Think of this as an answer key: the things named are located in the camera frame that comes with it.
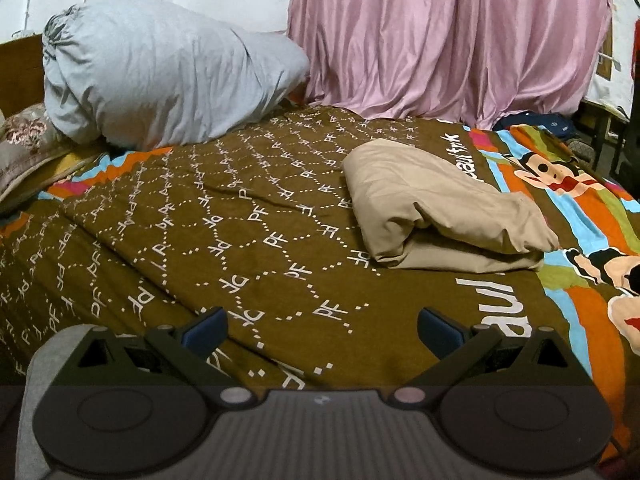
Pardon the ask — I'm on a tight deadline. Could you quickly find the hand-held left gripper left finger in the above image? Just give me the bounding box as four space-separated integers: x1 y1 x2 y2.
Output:
47 307 257 407

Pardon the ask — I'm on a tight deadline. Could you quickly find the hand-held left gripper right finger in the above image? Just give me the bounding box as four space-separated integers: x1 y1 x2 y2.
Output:
392 307 593 407

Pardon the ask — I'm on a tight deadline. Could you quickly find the beige hooded jacket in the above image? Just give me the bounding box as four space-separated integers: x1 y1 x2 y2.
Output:
342 138 561 272

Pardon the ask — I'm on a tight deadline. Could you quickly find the brown cartoon printed blanket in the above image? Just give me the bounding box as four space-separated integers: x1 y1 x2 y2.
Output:
0 104 640 463

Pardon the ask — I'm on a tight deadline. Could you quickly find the yellow bed sheet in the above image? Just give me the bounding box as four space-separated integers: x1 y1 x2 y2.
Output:
27 152 103 188

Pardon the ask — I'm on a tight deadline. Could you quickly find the dark blue bag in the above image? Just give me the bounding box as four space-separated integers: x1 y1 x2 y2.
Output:
492 111 582 142

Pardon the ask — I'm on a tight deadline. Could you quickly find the grey bedding bundle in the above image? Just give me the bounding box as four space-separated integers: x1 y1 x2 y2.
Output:
42 1 312 152

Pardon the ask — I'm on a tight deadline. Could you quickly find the wooden desk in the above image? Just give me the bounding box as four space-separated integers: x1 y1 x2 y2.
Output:
579 99 640 183

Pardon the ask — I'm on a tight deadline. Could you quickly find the floral patterned pillow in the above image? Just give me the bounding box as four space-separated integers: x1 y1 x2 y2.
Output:
0 102 68 203

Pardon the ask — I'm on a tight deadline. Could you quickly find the pink curtain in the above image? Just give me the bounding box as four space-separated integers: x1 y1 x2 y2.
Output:
286 0 615 132

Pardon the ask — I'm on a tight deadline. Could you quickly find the wooden headboard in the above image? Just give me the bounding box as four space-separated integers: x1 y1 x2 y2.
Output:
0 34 48 121

